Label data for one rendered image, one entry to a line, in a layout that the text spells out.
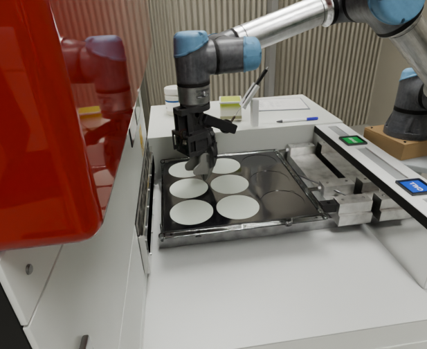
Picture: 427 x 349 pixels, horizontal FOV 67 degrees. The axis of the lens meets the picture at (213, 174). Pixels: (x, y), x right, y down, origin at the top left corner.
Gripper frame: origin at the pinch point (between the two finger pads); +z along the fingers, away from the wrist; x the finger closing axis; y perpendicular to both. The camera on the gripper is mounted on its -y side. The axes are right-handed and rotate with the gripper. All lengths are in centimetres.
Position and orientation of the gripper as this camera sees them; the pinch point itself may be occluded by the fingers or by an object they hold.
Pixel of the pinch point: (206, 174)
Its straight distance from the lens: 86.7
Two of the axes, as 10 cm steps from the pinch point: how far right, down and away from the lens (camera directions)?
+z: 0.5, 8.8, 4.7
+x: 6.3, 3.4, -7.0
